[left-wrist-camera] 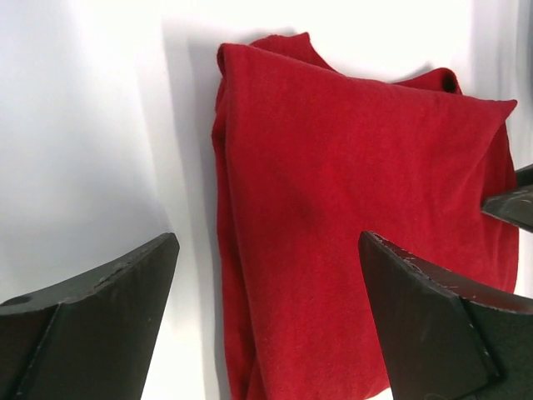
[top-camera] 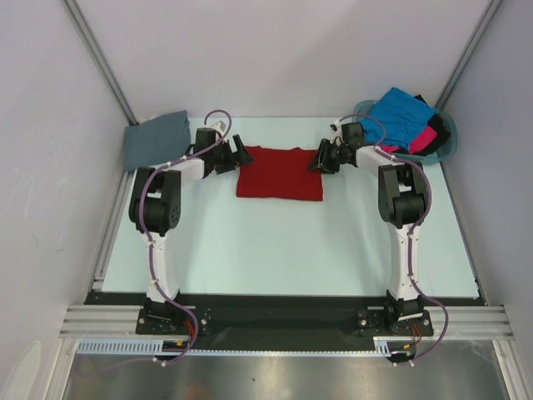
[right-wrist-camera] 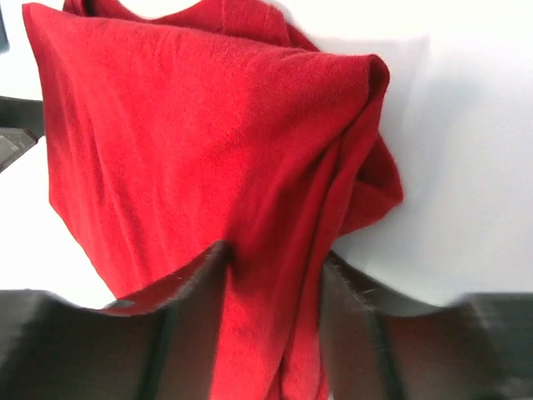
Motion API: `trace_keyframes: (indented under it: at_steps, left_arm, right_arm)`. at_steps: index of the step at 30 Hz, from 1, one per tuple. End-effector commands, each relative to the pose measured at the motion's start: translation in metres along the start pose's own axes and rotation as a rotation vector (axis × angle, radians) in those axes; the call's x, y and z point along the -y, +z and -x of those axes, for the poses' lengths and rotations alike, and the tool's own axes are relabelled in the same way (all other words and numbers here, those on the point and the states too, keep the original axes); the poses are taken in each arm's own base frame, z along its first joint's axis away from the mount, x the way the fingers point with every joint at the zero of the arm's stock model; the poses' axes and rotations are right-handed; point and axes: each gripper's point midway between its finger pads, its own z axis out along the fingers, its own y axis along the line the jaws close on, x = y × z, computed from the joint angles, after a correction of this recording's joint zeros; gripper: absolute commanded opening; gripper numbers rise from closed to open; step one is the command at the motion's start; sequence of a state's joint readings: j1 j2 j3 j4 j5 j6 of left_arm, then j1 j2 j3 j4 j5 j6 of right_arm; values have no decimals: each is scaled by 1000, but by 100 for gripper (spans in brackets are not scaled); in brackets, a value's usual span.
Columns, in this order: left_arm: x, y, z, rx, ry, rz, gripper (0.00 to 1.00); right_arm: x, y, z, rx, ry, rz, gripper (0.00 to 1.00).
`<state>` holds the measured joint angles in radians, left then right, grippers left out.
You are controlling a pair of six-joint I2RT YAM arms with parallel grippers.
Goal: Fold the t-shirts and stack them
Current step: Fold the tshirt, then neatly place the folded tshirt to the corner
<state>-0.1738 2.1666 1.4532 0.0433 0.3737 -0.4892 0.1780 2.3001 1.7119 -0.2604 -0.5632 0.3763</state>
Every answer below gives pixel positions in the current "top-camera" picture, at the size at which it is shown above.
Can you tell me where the aluminium corner post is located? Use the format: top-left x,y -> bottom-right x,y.
435,0 -> 506,109
61,0 -> 138,126

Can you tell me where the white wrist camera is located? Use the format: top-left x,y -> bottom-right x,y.
205,121 -> 227,136
330,120 -> 341,137

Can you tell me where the purple cable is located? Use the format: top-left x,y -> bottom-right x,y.
331,115 -> 450,367
139,109 -> 232,368

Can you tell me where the red t shirt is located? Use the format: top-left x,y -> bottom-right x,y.
236,146 -> 324,202

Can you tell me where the pink t shirt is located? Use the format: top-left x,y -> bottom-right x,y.
381,126 -> 437,157

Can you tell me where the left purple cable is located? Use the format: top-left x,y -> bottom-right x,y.
139,109 -> 232,368

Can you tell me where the folded grey t shirt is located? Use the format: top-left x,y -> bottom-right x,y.
122,110 -> 192,172

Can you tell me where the left white cable duct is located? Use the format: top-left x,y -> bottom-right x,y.
77,338 -> 188,356

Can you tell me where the black t shirt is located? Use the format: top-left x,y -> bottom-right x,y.
422,112 -> 451,157

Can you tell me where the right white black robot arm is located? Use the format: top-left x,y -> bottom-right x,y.
308,121 -> 431,334

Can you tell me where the blue t shirt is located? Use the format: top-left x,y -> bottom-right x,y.
360,87 -> 436,150

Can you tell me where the right aluminium corner post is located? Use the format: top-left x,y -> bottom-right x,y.
435,0 -> 506,109

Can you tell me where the aluminium front rail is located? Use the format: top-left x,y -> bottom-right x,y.
59,305 -> 514,341

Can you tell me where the teal plastic basket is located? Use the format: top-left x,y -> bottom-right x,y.
351,99 -> 459,167

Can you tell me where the left aluminium corner post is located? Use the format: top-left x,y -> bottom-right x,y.
61,0 -> 138,126

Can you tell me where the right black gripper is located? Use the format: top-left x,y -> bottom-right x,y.
306,138 -> 347,175

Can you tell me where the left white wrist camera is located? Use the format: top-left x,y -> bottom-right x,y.
205,121 -> 227,136

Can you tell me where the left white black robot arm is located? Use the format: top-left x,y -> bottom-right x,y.
128,121 -> 253,335

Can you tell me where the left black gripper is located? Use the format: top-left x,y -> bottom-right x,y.
210,135 -> 254,175

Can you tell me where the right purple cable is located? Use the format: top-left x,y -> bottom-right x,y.
331,115 -> 450,367

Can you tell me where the white cable duct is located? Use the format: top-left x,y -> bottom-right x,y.
374,337 -> 416,358
77,338 -> 188,356

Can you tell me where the right white cable duct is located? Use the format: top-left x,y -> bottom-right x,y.
374,337 -> 416,358

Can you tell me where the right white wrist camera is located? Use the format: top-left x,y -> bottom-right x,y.
330,120 -> 341,137

